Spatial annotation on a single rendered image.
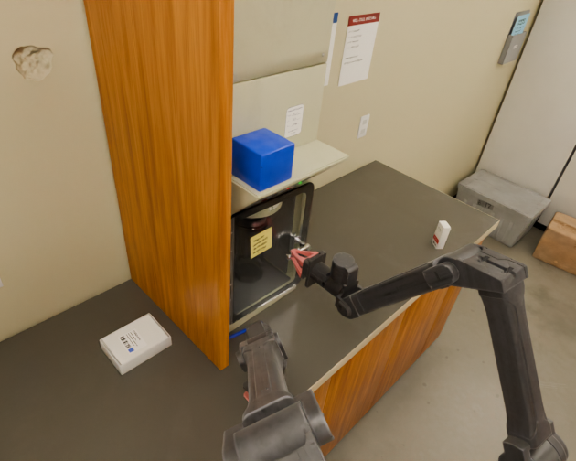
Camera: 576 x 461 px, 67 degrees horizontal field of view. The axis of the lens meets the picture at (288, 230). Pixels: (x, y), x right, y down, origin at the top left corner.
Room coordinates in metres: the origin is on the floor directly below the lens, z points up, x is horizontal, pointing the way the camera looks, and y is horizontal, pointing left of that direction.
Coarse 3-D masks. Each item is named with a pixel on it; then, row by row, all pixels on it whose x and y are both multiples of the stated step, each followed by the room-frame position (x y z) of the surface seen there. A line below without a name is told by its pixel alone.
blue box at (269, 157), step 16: (240, 144) 0.84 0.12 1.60; (256, 144) 0.85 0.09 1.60; (272, 144) 0.86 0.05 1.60; (288, 144) 0.87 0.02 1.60; (240, 160) 0.84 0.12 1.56; (256, 160) 0.81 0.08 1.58; (272, 160) 0.83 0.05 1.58; (288, 160) 0.86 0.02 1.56; (240, 176) 0.84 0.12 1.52; (256, 176) 0.81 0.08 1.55; (272, 176) 0.83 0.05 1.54; (288, 176) 0.87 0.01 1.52
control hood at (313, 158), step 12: (312, 144) 1.07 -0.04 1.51; (324, 144) 1.08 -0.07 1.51; (300, 156) 0.99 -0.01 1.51; (312, 156) 1.00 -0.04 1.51; (324, 156) 1.00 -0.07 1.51; (336, 156) 1.01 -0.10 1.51; (348, 156) 1.02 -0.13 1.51; (300, 168) 0.93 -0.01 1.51; (312, 168) 0.93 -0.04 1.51; (324, 168) 0.95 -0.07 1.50; (240, 180) 0.84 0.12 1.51; (288, 180) 0.87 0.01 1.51; (300, 180) 0.89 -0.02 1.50; (240, 192) 0.82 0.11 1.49; (252, 192) 0.80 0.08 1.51; (264, 192) 0.81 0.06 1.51; (276, 192) 0.87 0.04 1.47; (240, 204) 0.82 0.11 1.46
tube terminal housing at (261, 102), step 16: (320, 64) 1.09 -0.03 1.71; (256, 80) 0.93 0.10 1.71; (272, 80) 0.96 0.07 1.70; (288, 80) 1.00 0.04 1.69; (304, 80) 1.04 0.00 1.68; (320, 80) 1.09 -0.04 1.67; (240, 96) 0.90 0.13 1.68; (256, 96) 0.93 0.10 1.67; (272, 96) 0.97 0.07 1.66; (288, 96) 1.01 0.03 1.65; (304, 96) 1.05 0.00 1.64; (320, 96) 1.10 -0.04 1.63; (240, 112) 0.90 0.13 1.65; (256, 112) 0.93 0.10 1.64; (272, 112) 0.97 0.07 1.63; (304, 112) 1.05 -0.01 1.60; (240, 128) 0.90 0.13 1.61; (256, 128) 0.93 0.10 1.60; (272, 128) 0.97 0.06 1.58; (304, 128) 1.06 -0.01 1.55; (304, 144) 1.07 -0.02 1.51; (240, 320) 0.91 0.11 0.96
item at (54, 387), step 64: (320, 192) 1.75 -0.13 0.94; (384, 192) 1.82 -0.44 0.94; (384, 256) 1.34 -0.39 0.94; (64, 320) 0.85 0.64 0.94; (128, 320) 0.88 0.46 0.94; (256, 320) 0.94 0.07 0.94; (320, 320) 0.97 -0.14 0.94; (384, 320) 1.00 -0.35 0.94; (0, 384) 0.62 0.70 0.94; (64, 384) 0.65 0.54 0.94; (128, 384) 0.67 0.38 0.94; (192, 384) 0.69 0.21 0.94; (320, 384) 0.75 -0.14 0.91; (0, 448) 0.47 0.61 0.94; (64, 448) 0.48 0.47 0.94; (128, 448) 0.50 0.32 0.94; (192, 448) 0.52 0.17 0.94
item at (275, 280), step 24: (288, 192) 1.01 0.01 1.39; (312, 192) 1.08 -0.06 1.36; (240, 216) 0.89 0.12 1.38; (264, 216) 0.95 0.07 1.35; (288, 216) 1.01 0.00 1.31; (240, 240) 0.89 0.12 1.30; (288, 240) 1.02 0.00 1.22; (240, 264) 0.89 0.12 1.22; (264, 264) 0.96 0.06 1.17; (288, 264) 1.03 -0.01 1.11; (240, 288) 0.89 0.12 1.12; (264, 288) 0.96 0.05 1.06; (288, 288) 1.04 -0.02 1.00; (240, 312) 0.90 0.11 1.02
